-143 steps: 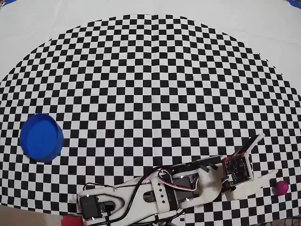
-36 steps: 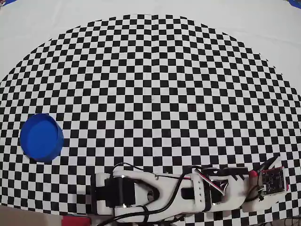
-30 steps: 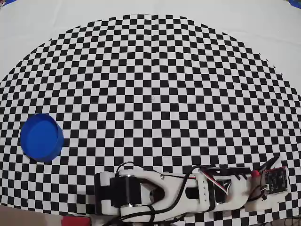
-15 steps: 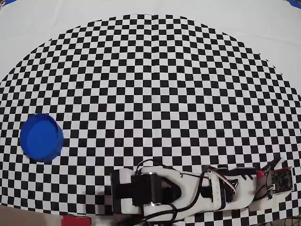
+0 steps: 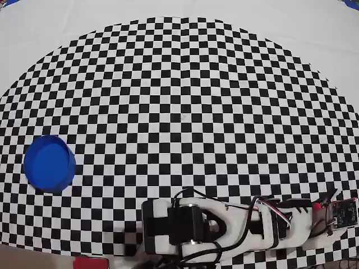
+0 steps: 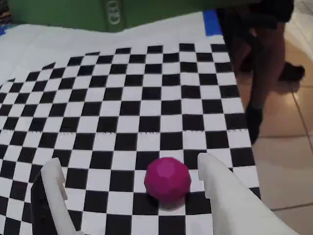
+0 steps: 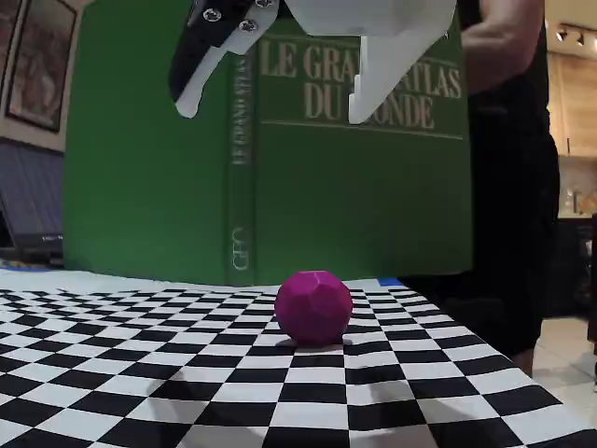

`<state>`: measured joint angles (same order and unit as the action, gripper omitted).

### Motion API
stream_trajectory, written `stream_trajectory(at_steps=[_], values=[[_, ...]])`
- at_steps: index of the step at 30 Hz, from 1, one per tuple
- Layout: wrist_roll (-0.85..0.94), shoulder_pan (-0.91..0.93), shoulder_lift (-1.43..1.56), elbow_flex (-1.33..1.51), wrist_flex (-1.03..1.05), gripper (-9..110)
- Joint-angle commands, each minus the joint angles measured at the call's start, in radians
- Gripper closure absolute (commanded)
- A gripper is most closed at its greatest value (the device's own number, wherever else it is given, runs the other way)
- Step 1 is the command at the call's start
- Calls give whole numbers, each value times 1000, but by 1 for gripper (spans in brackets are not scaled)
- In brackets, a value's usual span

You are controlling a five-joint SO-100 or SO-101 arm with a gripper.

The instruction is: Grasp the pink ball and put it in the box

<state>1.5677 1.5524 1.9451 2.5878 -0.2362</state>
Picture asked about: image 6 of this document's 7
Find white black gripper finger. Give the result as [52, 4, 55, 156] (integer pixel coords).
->
[30, 158, 77, 235]

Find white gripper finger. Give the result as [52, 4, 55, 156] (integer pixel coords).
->
[198, 153, 300, 235]

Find pink faceted ball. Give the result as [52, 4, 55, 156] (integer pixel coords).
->
[144, 157, 192, 210]

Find green box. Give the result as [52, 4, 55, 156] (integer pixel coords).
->
[8, 0, 261, 33]

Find person leg with black sock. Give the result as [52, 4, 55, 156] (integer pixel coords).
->
[278, 62, 306, 83]
[246, 22, 287, 145]

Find black white checkerboard paper mat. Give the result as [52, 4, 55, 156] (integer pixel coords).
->
[0, 11, 262, 235]

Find black shorts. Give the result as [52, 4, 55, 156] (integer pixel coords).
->
[216, 0, 294, 32]

